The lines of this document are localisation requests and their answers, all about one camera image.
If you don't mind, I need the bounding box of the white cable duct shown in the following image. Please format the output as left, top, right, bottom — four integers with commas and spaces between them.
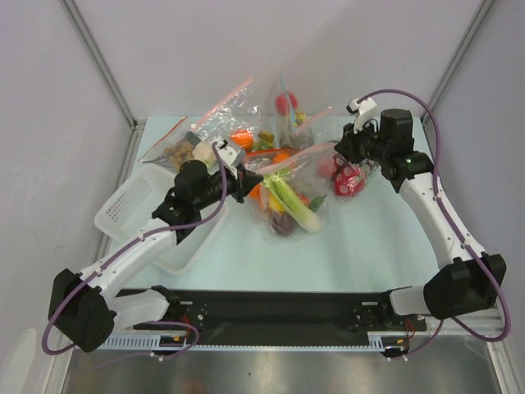
97, 328, 409, 351

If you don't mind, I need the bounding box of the fake yellow lemon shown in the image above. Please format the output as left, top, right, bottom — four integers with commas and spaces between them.
268, 195, 285, 213

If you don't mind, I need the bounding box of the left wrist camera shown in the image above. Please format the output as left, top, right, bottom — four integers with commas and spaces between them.
212, 140, 245, 177

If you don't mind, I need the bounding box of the fake celery stalk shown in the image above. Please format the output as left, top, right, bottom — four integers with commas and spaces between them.
263, 174, 322, 233

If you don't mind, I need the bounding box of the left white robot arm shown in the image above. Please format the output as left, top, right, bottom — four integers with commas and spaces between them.
42, 160, 263, 355

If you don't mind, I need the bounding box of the white plastic basket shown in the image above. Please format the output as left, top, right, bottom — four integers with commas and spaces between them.
94, 164, 229, 275

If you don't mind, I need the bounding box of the red zip longan bag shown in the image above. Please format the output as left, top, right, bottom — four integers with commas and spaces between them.
139, 117, 202, 173

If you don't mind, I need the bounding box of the orange zip fruit bag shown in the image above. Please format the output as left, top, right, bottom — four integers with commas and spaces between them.
238, 149, 299, 173

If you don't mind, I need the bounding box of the blue zip bag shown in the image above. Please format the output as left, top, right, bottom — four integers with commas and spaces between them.
271, 73, 315, 149

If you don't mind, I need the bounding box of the pink dotted zip bag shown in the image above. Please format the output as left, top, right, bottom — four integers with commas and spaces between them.
317, 154, 378, 198

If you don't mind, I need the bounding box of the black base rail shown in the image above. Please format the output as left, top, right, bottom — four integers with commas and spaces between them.
132, 286, 427, 339

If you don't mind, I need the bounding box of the clear pink zip bag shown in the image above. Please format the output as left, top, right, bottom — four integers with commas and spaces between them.
246, 142, 335, 239

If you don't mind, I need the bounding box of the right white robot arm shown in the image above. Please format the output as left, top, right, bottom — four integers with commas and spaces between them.
335, 109, 506, 329

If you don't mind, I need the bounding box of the fake longan bunch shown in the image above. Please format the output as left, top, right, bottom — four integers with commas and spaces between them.
162, 141, 194, 171

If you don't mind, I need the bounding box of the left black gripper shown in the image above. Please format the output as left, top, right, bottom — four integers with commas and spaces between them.
194, 164, 263, 211

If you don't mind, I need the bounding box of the fake cauliflower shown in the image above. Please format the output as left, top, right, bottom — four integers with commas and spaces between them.
192, 141, 216, 167

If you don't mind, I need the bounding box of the large clear red-zip bag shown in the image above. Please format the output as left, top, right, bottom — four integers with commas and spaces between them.
190, 76, 266, 141

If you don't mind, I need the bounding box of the fake orange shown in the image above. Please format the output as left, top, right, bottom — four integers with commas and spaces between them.
249, 184, 261, 201
272, 152, 290, 164

